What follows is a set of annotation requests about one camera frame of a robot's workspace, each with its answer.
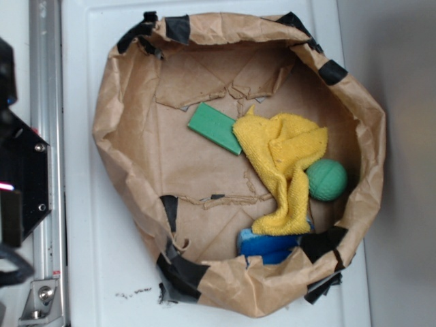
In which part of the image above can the aluminium extrusion rail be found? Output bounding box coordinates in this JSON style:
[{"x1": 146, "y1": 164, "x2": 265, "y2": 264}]
[{"x1": 29, "y1": 1, "x2": 70, "y2": 326}]

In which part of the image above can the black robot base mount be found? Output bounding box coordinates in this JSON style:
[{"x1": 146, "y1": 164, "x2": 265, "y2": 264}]
[{"x1": 1, "y1": 40, "x2": 51, "y2": 247}]

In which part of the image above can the green rectangular block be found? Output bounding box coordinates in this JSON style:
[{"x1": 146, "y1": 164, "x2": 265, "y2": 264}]
[{"x1": 188, "y1": 102, "x2": 242, "y2": 155}]

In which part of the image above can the yellow microfiber cloth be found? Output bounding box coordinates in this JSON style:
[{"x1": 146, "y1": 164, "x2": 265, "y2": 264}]
[{"x1": 233, "y1": 108, "x2": 328, "y2": 236}]

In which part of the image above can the blue sponge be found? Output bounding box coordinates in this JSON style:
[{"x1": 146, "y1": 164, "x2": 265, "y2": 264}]
[{"x1": 236, "y1": 228, "x2": 303, "y2": 265}]

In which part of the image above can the green rubber ball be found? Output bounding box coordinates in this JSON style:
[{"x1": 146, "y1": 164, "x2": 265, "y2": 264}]
[{"x1": 306, "y1": 159, "x2": 347, "y2": 202}]

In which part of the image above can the black cable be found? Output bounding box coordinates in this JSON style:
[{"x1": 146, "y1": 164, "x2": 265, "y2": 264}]
[{"x1": 0, "y1": 242, "x2": 35, "y2": 287}]

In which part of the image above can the metal corner bracket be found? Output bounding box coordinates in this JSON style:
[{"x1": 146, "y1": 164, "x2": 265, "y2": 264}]
[{"x1": 18, "y1": 279, "x2": 62, "y2": 326}]

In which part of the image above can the brown paper bag bin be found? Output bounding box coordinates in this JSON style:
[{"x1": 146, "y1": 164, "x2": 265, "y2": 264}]
[{"x1": 93, "y1": 12, "x2": 386, "y2": 317}]

